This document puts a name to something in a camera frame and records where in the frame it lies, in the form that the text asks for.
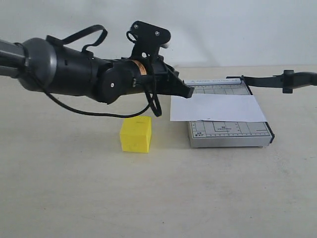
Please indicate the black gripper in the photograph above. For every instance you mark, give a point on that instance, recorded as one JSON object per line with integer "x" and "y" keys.
{"x": 160, "y": 78}

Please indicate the white paper sheet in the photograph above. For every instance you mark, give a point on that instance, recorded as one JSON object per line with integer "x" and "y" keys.
{"x": 216, "y": 107}

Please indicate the yellow foam cube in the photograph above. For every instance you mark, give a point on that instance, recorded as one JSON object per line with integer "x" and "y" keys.
{"x": 135, "y": 134}

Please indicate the black cutter blade lever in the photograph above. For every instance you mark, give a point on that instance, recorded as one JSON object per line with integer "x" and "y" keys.
{"x": 287, "y": 81}

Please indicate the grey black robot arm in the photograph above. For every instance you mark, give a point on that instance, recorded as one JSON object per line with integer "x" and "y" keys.
{"x": 40, "y": 65}

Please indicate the grey paper cutter base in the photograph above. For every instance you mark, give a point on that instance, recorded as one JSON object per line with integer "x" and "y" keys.
{"x": 213, "y": 134}

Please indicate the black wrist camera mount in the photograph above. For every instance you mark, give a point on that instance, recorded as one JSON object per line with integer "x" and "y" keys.
{"x": 147, "y": 40}

